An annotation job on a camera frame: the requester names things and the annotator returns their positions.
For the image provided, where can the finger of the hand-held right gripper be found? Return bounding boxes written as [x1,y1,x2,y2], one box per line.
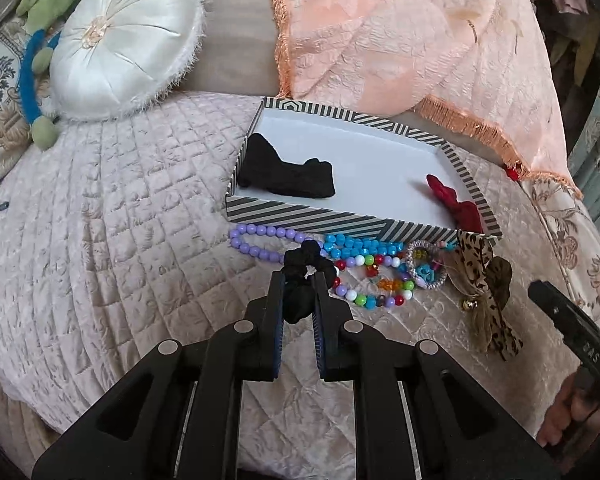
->
[527,280,588,346]

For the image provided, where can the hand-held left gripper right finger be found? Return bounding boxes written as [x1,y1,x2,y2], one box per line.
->
[310,271,566,480]

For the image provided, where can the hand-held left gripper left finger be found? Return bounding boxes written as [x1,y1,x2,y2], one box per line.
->
[31,271,287,480]

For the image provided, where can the multicolour round bead bracelet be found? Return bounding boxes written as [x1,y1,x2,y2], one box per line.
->
[330,255,416,309]

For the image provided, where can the dark fabric scrunchie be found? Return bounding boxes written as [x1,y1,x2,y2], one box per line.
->
[284,240,337,323]

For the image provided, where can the leopard print bow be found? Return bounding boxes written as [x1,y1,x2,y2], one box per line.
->
[447,230,525,362]

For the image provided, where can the blue bead bracelet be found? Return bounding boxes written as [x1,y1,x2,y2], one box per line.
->
[322,232,403,261]

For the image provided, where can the rainbow bead bracelet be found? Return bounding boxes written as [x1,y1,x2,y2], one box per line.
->
[367,265,406,293]

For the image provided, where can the purple bead bracelet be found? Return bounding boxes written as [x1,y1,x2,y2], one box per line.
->
[228,224,311,264]

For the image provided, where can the neon plastic flower bracelet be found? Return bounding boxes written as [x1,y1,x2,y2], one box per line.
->
[412,250,443,283]

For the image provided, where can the silver beaded bangle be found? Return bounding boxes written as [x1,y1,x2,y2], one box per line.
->
[405,240,448,291]

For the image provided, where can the striped cardboard box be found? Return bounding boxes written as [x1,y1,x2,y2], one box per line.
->
[225,96,503,251]

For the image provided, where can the person's right hand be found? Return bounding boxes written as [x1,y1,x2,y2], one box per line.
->
[537,370,581,448]

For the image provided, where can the cream floral cloth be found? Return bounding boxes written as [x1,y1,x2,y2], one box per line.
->
[520,170,600,341]

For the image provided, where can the red fabric bow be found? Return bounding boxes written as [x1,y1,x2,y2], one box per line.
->
[425,174,485,235]

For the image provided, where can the black fabric hair band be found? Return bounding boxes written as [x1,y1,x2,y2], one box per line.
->
[236,132,337,198]

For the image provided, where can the pale teal patterned cloth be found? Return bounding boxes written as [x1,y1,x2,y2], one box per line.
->
[570,60,600,221]

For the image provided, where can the pale quilted blanket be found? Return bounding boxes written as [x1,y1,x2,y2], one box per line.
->
[0,92,600,441]

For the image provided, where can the peach fringed cloth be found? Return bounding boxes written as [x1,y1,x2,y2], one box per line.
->
[272,0,586,201]

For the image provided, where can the white round satin cushion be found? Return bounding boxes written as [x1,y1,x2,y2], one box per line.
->
[49,0,208,122]

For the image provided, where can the blue plush loop with pompoms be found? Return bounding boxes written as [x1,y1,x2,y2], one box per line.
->
[20,30,63,151]

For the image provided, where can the floral embroidered cushion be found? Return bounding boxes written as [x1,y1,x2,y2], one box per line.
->
[0,17,56,201]

